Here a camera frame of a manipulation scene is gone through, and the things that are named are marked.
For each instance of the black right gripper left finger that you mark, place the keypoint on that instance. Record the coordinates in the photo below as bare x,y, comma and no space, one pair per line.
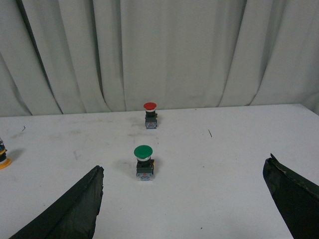
73,215

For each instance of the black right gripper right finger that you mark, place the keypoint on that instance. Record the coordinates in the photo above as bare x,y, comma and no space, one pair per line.
296,198

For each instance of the yellow push button switch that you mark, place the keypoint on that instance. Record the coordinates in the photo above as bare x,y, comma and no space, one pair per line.
4,160

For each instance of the white curtain backdrop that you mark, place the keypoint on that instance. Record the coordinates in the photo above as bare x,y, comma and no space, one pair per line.
91,56

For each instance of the green push button switch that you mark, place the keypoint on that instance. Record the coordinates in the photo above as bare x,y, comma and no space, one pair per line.
145,163

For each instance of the red push button switch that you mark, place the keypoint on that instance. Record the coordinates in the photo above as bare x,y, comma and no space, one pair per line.
151,115

